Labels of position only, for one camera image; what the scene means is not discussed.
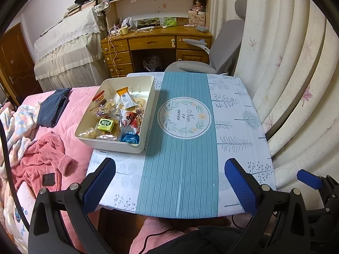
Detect yellow pastry clear packet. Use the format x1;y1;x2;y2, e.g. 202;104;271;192
131;97;147;112

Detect blue and white packet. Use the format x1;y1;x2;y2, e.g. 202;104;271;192
120;133;140;145

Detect red and tan packet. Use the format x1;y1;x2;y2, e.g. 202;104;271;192
92;90;106;103

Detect yellow puffed snack bag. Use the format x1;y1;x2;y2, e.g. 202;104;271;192
78;127;97;139

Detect dark green packet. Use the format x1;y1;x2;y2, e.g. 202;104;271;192
137;18;161;28

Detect thin black cable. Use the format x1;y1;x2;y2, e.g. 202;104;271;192
138;229;172;254

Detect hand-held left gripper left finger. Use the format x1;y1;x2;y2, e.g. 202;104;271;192
28;157;116;254

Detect lace covered piano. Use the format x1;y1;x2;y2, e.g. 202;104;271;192
33;5;109;92

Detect pink bed blanket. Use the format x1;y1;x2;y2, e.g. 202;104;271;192
0;86;106;254

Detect black square device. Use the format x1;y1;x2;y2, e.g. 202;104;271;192
42;173;56;187

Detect clear nut packet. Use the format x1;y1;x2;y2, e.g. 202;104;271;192
97;99;117;118

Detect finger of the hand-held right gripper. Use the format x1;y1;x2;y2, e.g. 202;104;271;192
296;169;334;193

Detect navy folded pants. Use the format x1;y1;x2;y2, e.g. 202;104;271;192
38;87;72;127

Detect pink robe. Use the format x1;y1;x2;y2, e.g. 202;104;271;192
12;131;75;193

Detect white plastic bin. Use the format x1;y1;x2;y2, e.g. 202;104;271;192
74;75;155;154

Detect doll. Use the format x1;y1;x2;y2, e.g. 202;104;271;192
192;0;207;15

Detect white grey packet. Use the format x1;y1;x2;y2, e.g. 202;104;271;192
120;95;135;109

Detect white cable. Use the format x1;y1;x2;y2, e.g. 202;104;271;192
104;29;125;76

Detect brown wooden door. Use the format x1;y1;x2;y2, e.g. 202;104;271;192
0;22;43;106

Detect wooden bookshelf hutch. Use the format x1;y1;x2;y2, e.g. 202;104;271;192
99;0;211;32

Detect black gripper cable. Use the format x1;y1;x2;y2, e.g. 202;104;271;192
0;119;31;231

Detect printed cardboard box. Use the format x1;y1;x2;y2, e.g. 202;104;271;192
188;13;206;27

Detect floral blanket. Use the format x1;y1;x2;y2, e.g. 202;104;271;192
0;104;40;170

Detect cream leaf print curtain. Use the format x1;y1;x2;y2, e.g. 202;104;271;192
208;0;339;193

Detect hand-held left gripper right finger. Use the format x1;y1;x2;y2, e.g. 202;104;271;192
224;157;310;254

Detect person's legs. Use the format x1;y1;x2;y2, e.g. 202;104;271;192
130;215;265;254

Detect red and white packet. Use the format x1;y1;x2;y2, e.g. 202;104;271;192
119;110;143;134

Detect stack of books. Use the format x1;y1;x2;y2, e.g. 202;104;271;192
62;0;97;19

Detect white cartoon print cloth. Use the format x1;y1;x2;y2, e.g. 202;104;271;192
5;188;35;254

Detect trash bin bag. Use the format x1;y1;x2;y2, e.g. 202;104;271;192
143;55;162;70

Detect grey office chair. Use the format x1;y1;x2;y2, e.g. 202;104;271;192
164;0;248;75

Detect clear plastic bag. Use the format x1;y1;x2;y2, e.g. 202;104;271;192
120;17;138;29

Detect printed cloth bag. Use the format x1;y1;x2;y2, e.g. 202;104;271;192
94;0;112;16

